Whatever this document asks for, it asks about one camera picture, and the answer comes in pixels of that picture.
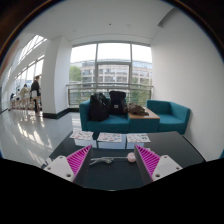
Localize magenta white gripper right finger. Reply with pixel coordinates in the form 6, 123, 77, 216
134, 145, 182, 182

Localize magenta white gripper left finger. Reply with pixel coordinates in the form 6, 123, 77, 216
44, 145, 92, 182

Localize pink round charger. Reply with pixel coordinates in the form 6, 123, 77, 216
127, 152, 136, 163

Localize left printed paper sheet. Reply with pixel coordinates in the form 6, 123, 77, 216
70, 131, 93, 141

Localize black glass coffee table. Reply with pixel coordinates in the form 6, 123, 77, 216
43, 132, 205, 191

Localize right printed paper sheet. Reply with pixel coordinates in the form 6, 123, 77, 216
127, 133, 150, 143

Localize wooden top side table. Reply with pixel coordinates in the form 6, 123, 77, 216
128, 108, 160, 133

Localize teal armchair right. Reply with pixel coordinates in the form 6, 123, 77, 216
146, 100, 191, 134

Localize teal sofa left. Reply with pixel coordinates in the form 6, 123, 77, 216
79, 100, 129, 133

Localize brown bag on table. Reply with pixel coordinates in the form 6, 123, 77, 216
127, 103, 148, 116

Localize black backpack left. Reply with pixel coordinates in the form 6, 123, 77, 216
89, 93, 109, 121

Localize black backpack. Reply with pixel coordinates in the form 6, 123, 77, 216
109, 91, 126, 115
89, 93, 109, 121

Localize metal window railing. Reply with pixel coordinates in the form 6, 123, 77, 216
67, 82, 153, 108

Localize black backpack right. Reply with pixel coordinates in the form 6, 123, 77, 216
109, 91, 126, 115

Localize standing person dark clothes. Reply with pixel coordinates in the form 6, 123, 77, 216
31, 76, 41, 113

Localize seated person light clothes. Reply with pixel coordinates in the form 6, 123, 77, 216
20, 85, 30, 109

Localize grey charger cable plug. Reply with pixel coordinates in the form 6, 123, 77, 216
89, 157, 127, 166

